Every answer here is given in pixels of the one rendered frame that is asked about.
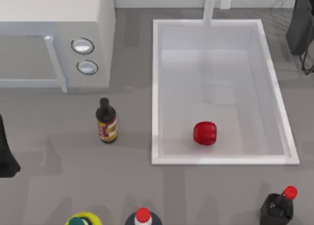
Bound dark bottle with patterned label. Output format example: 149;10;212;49
95;97;118;144

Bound white sink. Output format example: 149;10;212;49
151;19;300;166

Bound smaller microwave knob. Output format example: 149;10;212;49
76;59;99;76

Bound larger microwave knob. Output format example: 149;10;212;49
71;37;95;56

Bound round dark bottle red cap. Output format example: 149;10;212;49
124;207;163;225

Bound tall white tap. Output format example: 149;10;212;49
202;0;216;27

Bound pale microwave oven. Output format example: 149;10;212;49
0;0;116;93

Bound yellow and green bottle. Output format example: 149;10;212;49
65;211;103;225

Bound square dark bottle red cap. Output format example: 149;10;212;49
260;185;299;225

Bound black chair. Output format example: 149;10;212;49
286;0;314;76

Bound microwave door handle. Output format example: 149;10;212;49
44;35;68;93

